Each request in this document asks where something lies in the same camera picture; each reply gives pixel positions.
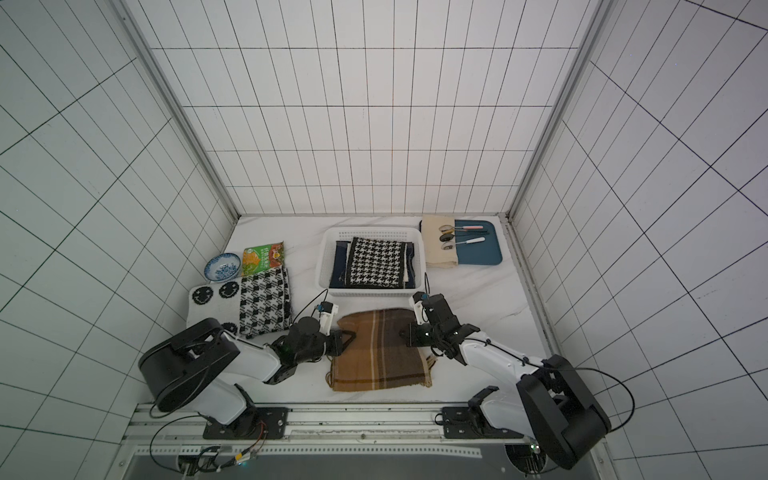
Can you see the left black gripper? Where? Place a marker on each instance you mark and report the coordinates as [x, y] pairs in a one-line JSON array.
[[337, 345]]

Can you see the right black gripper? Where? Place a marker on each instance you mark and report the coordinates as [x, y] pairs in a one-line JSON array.
[[429, 335]]

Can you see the brown plaid scarf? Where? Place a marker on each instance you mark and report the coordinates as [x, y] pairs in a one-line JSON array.
[[379, 358]]

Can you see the navy grey striped scarf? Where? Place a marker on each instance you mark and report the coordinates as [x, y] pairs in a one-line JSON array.
[[337, 279]]

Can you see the black white houndstooth scarf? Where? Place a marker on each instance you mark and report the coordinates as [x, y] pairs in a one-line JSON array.
[[375, 264]]

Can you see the smiley face checked scarf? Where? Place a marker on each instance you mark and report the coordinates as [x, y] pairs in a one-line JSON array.
[[248, 306]]

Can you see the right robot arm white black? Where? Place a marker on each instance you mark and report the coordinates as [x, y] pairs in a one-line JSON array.
[[544, 400]]

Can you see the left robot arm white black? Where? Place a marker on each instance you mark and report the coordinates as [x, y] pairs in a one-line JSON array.
[[197, 366]]

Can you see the beige folded cloth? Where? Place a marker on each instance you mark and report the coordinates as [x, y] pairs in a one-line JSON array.
[[435, 255]]

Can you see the white plastic basket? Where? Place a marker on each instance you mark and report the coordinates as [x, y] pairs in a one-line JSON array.
[[325, 261]]

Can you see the teal tray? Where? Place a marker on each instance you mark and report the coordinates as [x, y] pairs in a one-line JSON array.
[[487, 253]]

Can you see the green snack packet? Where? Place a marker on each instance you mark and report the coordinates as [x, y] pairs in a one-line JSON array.
[[261, 258]]

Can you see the blue white ceramic bowl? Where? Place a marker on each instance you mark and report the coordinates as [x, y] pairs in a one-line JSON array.
[[224, 267]]

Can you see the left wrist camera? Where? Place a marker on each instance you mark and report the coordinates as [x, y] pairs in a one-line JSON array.
[[327, 311]]

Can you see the white handled spoon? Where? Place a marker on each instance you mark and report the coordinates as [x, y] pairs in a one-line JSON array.
[[452, 245]]

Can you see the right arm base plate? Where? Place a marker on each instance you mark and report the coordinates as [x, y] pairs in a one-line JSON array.
[[469, 423]]

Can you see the black handled spoon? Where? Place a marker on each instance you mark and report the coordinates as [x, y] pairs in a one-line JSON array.
[[462, 235]]

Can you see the aluminium mounting rail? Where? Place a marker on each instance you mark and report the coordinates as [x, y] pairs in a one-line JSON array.
[[337, 441]]

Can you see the red handled spoon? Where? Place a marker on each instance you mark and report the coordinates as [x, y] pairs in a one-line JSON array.
[[450, 229]]

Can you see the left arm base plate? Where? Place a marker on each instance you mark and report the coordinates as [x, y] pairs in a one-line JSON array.
[[255, 423]]

